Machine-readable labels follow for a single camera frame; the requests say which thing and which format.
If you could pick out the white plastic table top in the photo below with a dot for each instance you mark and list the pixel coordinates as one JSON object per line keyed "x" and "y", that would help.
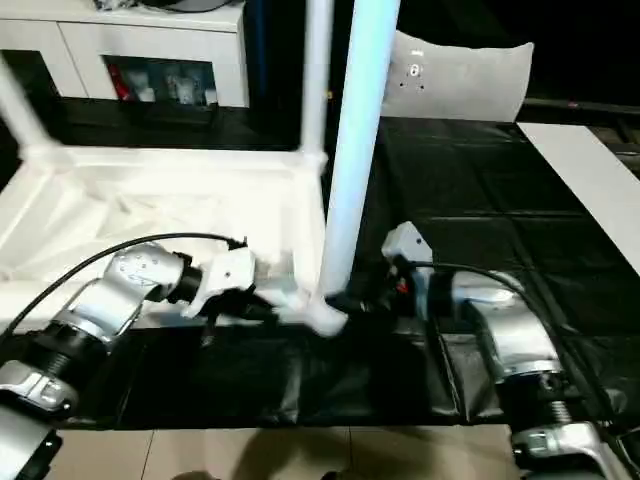
{"x": 150, "y": 200}

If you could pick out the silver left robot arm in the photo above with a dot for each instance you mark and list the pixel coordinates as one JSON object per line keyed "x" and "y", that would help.
{"x": 125, "y": 285}

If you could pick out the grey helmet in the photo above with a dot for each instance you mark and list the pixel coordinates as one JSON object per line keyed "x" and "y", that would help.
{"x": 185, "y": 4}

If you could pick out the black bar with red mark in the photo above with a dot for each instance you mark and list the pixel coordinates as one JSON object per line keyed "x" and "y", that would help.
{"x": 575, "y": 105}

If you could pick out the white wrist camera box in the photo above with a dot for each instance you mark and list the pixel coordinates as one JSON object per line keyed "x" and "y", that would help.
{"x": 225, "y": 272}
{"x": 407, "y": 245}

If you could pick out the black cabinet with gold label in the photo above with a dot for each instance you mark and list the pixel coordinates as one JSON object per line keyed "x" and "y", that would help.
{"x": 280, "y": 60}

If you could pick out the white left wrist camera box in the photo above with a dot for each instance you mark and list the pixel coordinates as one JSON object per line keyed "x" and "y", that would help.
{"x": 225, "y": 272}

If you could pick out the white plastic table leg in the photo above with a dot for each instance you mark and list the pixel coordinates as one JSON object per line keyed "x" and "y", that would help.
{"x": 20, "y": 110}
{"x": 315, "y": 75}
{"x": 360, "y": 125}

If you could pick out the grey cushion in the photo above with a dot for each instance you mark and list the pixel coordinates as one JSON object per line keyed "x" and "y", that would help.
{"x": 460, "y": 80}

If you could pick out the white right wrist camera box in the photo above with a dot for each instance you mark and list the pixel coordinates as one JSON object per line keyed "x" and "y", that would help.
{"x": 407, "y": 245}

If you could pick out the white flat panel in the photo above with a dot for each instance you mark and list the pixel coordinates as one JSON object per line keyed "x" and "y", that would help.
{"x": 590, "y": 170}

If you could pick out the black quilted mat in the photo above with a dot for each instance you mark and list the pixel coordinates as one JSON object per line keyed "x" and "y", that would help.
{"x": 500, "y": 210}

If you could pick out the white sideboard with glass doors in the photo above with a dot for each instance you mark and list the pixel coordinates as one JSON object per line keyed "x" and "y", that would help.
{"x": 100, "y": 30}

